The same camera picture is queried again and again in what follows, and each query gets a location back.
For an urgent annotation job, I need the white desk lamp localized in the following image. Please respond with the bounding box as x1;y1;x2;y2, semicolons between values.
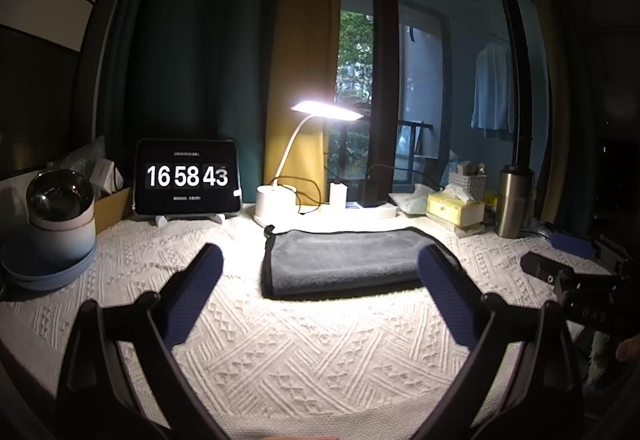
253;99;364;227

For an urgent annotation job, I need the blue flat packet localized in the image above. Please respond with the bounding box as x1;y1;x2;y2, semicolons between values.
549;230;603;262

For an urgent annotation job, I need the yellow curtain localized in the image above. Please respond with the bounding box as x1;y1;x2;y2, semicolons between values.
263;0;344;188

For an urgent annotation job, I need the hanging white shirt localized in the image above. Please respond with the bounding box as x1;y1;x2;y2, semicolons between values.
470;42;517;139

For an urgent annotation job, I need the white power strip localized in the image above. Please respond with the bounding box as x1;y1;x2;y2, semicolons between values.
345;201;399;219

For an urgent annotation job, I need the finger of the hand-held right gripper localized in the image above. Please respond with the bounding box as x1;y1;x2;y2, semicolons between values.
520;252;577;288

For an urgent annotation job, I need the brown cardboard box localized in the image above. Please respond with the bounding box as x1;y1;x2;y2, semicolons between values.
93;187;134;234

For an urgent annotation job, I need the white tablet stand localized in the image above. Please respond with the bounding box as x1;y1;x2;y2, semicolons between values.
151;212;227;227

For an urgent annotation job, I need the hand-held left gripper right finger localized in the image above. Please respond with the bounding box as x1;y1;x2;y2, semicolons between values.
412;243;586;440

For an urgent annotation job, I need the small white box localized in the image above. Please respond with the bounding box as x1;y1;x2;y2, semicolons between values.
91;157;124;195

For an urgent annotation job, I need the white charger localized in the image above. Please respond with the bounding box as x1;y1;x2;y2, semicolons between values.
328;180;349;209

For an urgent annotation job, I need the stainless steel tumbler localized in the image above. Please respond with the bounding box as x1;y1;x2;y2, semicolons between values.
496;163;535;239

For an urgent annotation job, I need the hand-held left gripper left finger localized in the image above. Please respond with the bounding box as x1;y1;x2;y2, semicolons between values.
55;243;236;440

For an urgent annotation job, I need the dark green curtain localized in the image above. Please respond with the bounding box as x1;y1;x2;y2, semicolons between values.
97;0;282;186

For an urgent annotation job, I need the black tablet with clock display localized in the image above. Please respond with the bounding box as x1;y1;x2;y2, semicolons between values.
133;138;244;216

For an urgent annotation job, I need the white textured tablecloth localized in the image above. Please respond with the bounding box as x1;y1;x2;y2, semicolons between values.
0;203;618;438

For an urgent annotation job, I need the yellow tissue box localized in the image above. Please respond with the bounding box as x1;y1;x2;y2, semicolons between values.
426;184;486;227

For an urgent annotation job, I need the black power adapter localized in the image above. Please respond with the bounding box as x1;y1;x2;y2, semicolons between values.
358;176;397;209

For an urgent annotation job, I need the black drying rack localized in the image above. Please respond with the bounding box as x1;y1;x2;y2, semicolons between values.
395;119;443;183

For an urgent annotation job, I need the grey towel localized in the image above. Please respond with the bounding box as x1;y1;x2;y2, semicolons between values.
260;224;464;301

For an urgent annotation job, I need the black cable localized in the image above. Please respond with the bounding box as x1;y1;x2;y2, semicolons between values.
270;163;431;216

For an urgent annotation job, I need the clear plastic bag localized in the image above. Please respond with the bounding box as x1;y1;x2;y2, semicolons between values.
47;135;108;176

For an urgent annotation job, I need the person's right hand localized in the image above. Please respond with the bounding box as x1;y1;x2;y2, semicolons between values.
616;337;640;363

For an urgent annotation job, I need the white woven basket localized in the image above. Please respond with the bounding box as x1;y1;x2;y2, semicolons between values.
448;161;487;202

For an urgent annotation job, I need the steel bowl on pastel container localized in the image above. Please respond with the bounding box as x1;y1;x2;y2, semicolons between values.
25;169;97;263

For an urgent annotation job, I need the blue round tray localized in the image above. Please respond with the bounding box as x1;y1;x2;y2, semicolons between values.
0;224;99;292

